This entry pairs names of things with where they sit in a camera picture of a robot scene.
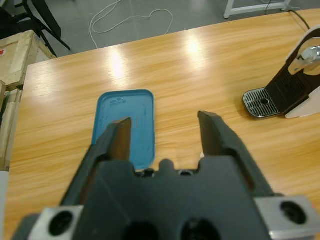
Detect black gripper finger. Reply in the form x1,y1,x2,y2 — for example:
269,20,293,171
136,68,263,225
198,111,276,199
61,116,133,207

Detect white capsule coffee machine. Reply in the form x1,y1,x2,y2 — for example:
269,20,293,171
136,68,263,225
264,23,320,120

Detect teal plastic tray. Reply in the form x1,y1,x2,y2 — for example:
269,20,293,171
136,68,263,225
91,89,157,172

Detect chrome drip tray grate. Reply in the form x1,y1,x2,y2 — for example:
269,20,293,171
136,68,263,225
241,87,285,121

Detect wooden crate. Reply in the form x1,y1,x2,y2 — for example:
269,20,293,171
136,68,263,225
0,29,57,92

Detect black chair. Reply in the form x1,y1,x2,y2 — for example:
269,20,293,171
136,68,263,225
0,0,71,59

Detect white metal table frame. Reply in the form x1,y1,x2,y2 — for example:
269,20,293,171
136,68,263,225
223,0,293,19

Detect white floor cable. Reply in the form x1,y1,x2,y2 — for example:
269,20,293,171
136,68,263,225
89,0,174,49

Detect black power cable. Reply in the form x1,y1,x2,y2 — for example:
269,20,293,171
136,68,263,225
286,9,311,29

